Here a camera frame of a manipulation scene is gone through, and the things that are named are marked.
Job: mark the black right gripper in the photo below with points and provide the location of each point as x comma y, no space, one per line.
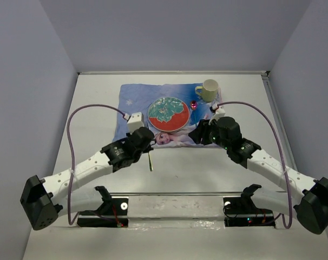
201,131

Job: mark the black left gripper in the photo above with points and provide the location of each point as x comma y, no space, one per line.
148,148

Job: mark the iridescent fork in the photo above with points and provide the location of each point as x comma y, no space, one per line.
149,157

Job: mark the gold spoon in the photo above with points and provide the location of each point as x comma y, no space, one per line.
193,105

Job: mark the red and teal plate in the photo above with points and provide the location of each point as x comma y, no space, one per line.
168,114

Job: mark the blue princess print cloth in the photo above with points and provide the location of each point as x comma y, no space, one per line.
138,97

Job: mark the pale yellow mug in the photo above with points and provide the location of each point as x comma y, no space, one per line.
208,90

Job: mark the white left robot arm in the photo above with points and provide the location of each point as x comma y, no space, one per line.
42,199

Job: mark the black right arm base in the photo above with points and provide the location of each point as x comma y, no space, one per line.
241,211

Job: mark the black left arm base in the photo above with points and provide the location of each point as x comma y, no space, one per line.
111,213

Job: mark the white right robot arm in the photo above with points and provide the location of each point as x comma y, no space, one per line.
309,196

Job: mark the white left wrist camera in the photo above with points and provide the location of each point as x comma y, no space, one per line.
135,121

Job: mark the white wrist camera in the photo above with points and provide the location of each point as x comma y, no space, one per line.
217,111
135,121

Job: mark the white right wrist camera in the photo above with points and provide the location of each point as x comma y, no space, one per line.
217,111

